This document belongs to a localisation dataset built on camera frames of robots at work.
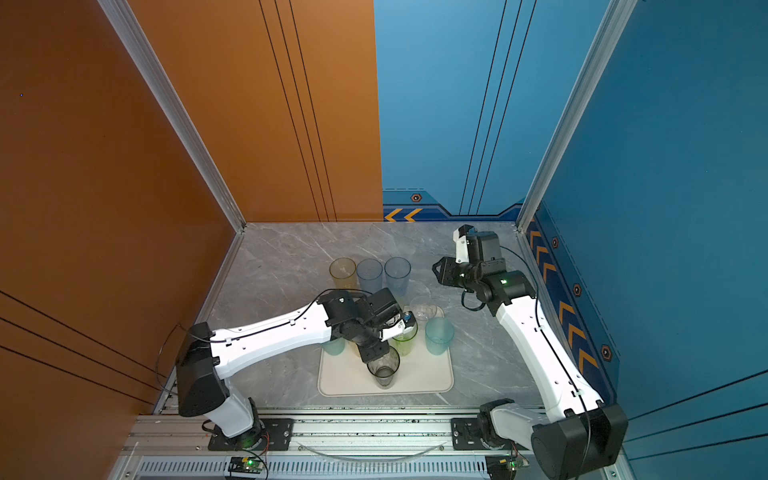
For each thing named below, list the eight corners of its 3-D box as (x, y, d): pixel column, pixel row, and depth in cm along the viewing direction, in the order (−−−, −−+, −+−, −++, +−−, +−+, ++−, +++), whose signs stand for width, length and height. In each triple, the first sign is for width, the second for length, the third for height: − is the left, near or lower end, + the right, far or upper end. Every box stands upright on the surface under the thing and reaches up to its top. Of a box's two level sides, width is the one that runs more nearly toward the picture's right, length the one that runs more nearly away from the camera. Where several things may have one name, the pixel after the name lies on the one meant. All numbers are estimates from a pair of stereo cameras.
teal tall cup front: (426, 355, 88) (427, 348, 84) (424, 325, 94) (425, 317, 90) (454, 355, 88) (457, 348, 84) (450, 324, 94) (452, 317, 90)
